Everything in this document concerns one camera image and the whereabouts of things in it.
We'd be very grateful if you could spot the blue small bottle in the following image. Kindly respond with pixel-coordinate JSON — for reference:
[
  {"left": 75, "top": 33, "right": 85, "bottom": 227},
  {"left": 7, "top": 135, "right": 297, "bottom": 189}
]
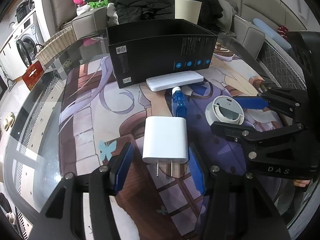
[{"left": 171, "top": 87, "right": 188, "bottom": 118}]

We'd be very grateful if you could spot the white wall charger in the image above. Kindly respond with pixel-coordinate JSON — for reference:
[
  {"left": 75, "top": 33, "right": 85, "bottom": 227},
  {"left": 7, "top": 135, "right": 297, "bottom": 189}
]
[{"left": 142, "top": 116, "right": 189, "bottom": 178}]

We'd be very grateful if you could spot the white power bank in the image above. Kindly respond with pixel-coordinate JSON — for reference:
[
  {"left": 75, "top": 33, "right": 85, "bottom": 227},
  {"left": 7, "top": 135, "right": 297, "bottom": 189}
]
[{"left": 146, "top": 71, "right": 204, "bottom": 92}]

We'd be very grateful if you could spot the person's right hand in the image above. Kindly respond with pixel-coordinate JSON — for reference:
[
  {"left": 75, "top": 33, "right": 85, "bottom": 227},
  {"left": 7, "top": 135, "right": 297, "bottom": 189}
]
[{"left": 293, "top": 180, "right": 311, "bottom": 187}]

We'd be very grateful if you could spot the light blue pillow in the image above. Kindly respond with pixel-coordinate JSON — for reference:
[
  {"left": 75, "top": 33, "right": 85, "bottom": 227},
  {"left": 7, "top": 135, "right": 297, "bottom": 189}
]
[{"left": 253, "top": 18, "right": 292, "bottom": 52}]

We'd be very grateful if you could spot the grey sofa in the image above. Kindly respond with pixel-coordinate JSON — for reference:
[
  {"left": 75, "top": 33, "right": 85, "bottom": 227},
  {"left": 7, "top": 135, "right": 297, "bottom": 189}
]
[{"left": 72, "top": 0, "right": 291, "bottom": 61}]

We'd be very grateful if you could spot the anime printed desk mat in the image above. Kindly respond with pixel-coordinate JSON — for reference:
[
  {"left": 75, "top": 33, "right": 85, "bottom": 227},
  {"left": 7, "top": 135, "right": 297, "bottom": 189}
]
[{"left": 59, "top": 51, "right": 265, "bottom": 239}]

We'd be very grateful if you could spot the pair of slippers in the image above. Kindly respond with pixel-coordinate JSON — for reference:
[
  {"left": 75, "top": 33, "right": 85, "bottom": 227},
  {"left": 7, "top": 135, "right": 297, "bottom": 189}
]
[{"left": 3, "top": 112, "right": 16, "bottom": 131}]

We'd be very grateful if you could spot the black cardboard box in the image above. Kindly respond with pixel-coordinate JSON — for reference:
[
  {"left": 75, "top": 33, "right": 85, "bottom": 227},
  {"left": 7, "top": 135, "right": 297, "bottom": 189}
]
[{"left": 107, "top": 19, "right": 217, "bottom": 88}]

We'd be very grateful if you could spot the cream tumbler cup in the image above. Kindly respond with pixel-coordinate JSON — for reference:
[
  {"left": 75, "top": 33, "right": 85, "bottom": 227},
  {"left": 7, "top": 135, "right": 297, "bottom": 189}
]
[{"left": 175, "top": 0, "right": 202, "bottom": 24}]

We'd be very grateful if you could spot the red gift box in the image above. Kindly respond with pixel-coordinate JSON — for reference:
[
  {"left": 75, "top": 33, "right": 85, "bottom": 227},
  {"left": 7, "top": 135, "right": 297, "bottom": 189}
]
[{"left": 22, "top": 61, "right": 44, "bottom": 90}]

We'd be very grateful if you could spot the black jacket pile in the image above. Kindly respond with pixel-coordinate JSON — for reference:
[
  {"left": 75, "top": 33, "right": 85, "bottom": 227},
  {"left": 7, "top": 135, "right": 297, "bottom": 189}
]
[{"left": 110, "top": 0, "right": 223, "bottom": 31}]

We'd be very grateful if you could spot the wicker basket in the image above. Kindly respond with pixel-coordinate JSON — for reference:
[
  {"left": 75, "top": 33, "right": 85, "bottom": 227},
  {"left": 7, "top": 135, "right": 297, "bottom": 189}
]
[{"left": 36, "top": 25, "right": 76, "bottom": 68}]

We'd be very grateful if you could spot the white washing machine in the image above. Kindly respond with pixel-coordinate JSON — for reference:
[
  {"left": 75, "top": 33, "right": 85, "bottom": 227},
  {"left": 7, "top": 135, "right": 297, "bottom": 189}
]
[{"left": 1, "top": 10, "right": 44, "bottom": 80}]

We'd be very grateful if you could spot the grey cushion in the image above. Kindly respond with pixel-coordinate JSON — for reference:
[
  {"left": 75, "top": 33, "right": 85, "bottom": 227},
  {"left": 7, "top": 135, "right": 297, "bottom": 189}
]
[{"left": 50, "top": 0, "right": 77, "bottom": 31}]

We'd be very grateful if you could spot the black microwave oven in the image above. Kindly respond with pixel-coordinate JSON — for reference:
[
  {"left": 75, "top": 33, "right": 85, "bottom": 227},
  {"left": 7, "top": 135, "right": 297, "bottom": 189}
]
[{"left": 16, "top": 0, "right": 34, "bottom": 23}]

